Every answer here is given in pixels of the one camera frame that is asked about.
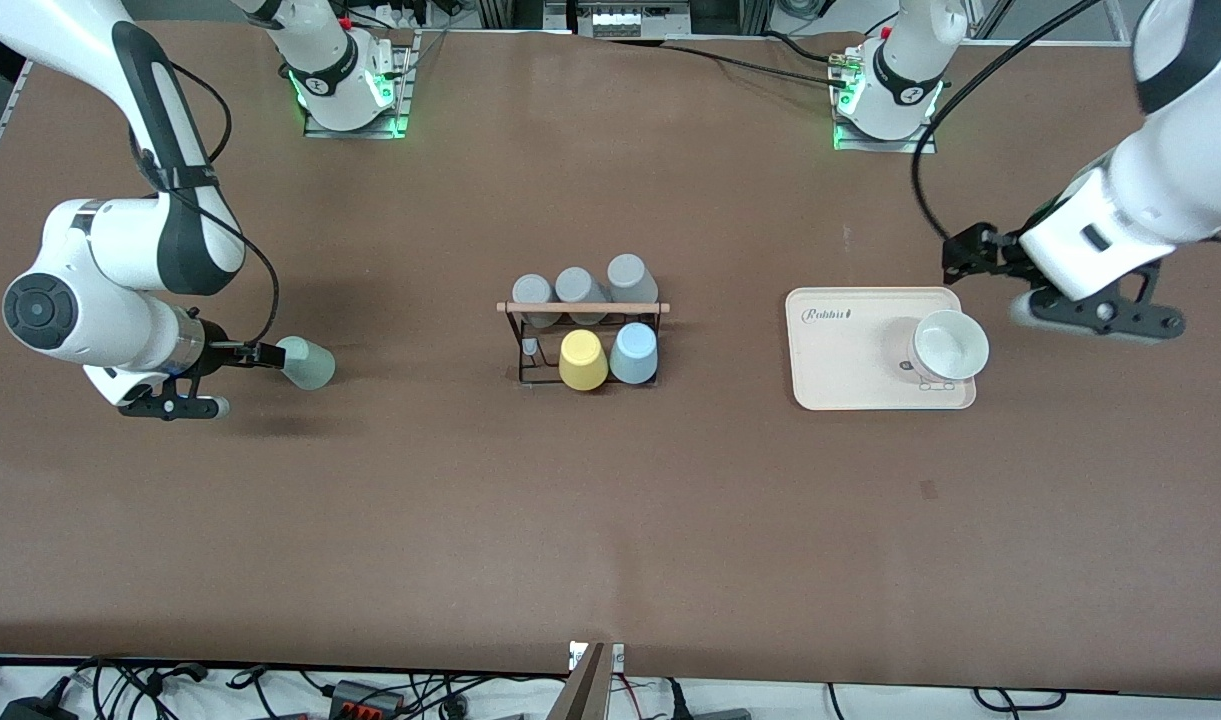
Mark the white bowl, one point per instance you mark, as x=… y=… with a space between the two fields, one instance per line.
x=950 y=345

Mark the brown tapered post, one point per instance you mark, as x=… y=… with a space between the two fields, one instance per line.
x=585 y=690

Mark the black power adapter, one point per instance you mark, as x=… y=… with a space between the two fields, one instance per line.
x=35 y=710

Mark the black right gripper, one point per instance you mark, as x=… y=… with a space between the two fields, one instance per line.
x=220 y=352

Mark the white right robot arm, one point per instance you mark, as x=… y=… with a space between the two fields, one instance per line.
x=120 y=240

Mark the light blue cup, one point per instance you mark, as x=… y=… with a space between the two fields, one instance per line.
x=634 y=355

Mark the pale green cup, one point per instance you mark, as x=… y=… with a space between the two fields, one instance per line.
x=312 y=370

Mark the yellow cup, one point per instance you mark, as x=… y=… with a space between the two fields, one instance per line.
x=583 y=362

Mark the grey power strip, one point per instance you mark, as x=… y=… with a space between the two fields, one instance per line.
x=630 y=20

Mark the grey cup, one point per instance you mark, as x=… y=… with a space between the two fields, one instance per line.
x=532 y=292
x=627 y=272
x=575 y=285

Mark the black orange connector box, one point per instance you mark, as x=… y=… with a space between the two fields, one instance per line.
x=365 y=700

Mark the beige plastic tray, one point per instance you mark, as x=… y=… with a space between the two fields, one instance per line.
x=840 y=360

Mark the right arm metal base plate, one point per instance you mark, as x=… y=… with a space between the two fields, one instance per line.
x=355 y=132

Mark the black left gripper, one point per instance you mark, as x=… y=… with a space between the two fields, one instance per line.
x=978 y=254

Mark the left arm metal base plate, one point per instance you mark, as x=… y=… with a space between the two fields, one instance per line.
x=920 y=147

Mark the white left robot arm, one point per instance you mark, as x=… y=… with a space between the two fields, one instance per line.
x=1160 y=200

